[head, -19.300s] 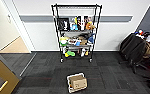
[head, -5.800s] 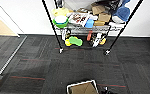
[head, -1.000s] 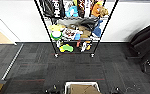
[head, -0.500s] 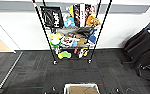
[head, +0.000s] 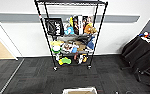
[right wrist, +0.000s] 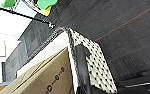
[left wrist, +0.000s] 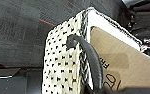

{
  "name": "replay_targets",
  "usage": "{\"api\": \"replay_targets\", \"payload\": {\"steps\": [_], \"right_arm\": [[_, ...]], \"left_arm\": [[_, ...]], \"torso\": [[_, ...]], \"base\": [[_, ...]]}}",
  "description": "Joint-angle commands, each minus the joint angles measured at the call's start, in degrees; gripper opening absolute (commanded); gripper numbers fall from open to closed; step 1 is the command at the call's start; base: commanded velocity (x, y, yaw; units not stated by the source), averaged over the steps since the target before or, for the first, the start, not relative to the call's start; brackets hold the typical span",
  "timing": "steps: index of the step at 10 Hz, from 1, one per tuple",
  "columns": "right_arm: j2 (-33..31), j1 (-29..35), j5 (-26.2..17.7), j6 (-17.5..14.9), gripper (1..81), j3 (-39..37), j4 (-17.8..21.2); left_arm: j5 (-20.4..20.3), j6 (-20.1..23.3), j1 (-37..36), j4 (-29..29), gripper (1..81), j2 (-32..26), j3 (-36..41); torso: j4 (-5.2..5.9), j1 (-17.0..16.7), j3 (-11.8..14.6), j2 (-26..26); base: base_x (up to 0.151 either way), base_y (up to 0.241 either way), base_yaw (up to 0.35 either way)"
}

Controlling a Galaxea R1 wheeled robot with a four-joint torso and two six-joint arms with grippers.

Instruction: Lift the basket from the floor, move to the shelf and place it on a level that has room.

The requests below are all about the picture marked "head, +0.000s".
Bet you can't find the green yellow toy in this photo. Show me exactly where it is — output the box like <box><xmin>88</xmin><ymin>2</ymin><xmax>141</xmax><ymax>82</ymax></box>
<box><xmin>58</xmin><ymin>57</ymin><xmax>73</xmax><ymax>66</ymax></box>

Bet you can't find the white door frame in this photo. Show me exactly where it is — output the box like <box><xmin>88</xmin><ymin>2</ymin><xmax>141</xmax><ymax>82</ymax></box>
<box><xmin>0</xmin><ymin>14</ymin><xmax>23</xmax><ymax>61</ymax></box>

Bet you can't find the white box brown print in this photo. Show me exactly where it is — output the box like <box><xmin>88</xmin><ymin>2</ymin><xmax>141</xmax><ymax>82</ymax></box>
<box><xmin>82</xmin><ymin>15</ymin><xmax>95</xmax><ymax>27</ymax></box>

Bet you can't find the yellow bag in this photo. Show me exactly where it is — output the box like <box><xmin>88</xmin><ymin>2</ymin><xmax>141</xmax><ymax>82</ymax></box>
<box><xmin>50</xmin><ymin>39</ymin><xmax>64</xmax><ymax>46</ymax></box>

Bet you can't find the grey floor threshold strip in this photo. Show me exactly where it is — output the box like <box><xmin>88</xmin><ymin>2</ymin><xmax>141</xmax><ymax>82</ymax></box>
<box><xmin>0</xmin><ymin>58</ymin><xmax>25</xmax><ymax>94</ymax></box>

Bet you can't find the tan cardboard box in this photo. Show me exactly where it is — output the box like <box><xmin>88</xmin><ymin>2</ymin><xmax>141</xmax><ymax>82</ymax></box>
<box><xmin>66</xmin><ymin>89</ymin><xmax>95</xmax><ymax>94</ymax></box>

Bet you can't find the brown cardboard carton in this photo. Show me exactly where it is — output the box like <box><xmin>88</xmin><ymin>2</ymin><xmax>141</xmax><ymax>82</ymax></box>
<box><xmin>74</xmin><ymin>39</ymin><xmax>89</xmax><ymax>52</ymax></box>

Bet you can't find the green white bowl stack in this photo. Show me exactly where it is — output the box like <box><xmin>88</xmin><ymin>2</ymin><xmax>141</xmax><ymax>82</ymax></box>
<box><xmin>51</xmin><ymin>43</ymin><xmax>62</xmax><ymax>54</ymax></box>

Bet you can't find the white bottle dark print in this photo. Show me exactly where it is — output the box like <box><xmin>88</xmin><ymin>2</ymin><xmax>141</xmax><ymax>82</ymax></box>
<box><xmin>78</xmin><ymin>54</ymin><xmax>85</xmax><ymax>65</ymax></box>

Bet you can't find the orange plush toy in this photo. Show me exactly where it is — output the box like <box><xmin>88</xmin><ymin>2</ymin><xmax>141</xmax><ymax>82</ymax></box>
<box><xmin>84</xmin><ymin>23</ymin><xmax>98</xmax><ymax>35</ymax></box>

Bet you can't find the colourful printed packet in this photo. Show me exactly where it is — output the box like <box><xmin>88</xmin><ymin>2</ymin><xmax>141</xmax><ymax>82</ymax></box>
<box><xmin>61</xmin><ymin>42</ymin><xmax>74</xmax><ymax>54</ymax></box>

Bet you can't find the small blue pouch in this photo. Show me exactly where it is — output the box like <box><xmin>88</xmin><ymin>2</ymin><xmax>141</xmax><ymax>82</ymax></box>
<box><xmin>70</xmin><ymin>46</ymin><xmax>79</xmax><ymax>54</ymax></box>

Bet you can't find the blue cloth toy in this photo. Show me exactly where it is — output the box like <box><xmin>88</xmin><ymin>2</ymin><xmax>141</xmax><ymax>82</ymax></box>
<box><xmin>86</xmin><ymin>35</ymin><xmax>96</xmax><ymax>52</ymax></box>

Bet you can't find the small orange toy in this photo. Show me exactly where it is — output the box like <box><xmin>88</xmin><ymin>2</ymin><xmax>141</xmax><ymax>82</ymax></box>
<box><xmin>82</xmin><ymin>56</ymin><xmax>89</xmax><ymax>64</ymax></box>

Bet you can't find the blue plush toy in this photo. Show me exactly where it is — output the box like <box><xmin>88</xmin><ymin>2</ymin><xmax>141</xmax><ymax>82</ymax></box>
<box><xmin>64</xmin><ymin>25</ymin><xmax>75</xmax><ymax>36</ymax></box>

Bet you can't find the yellow toy figure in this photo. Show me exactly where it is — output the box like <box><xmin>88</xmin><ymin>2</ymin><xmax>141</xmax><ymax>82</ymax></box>
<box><xmin>69</xmin><ymin>17</ymin><xmax>75</xmax><ymax>28</ymax></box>

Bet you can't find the black wire shelf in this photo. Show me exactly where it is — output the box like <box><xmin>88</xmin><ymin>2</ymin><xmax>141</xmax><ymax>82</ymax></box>
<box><xmin>34</xmin><ymin>0</ymin><xmax>109</xmax><ymax>71</ymax></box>

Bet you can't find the black box white side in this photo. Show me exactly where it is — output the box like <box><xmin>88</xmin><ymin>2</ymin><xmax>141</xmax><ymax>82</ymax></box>
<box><xmin>72</xmin><ymin>15</ymin><xmax>84</xmax><ymax>35</ymax></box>

